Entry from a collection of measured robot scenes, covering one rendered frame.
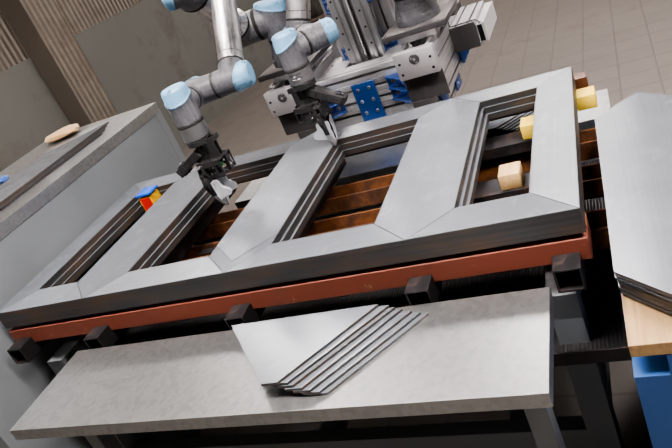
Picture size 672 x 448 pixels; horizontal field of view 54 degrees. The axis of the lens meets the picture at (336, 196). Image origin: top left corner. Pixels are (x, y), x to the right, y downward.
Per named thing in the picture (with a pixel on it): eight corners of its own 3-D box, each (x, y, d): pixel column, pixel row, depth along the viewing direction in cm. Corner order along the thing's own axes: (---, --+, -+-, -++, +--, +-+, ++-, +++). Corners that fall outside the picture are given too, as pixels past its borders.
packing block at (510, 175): (523, 187, 151) (519, 172, 149) (501, 191, 153) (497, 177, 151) (524, 174, 155) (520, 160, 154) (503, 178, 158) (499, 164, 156)
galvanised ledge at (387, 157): (614, 124, 187) (611, 114, 186) (238, 209, 242) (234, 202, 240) (609, 97, 204) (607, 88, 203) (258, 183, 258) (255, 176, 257)
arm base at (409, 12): (403, 18, 230) (393, -9, 226) (444, 5, 223) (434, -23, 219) (393, 32, 218) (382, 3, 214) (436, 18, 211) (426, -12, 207)
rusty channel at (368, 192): (610, 155, 168) (606, 138, 166) (122, 257, 237) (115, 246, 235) (608, 141, 175) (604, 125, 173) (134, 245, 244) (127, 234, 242)
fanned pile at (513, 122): (574, 122, 191) (571, 110, 190) (445, 152, 207) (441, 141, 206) (573, 105, 201) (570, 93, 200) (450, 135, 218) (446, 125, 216)
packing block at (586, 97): (598, 107, 172) (594, 93, 170) (578, 111, 174) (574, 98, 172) (596, 98, 177) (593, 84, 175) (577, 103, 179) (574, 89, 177)
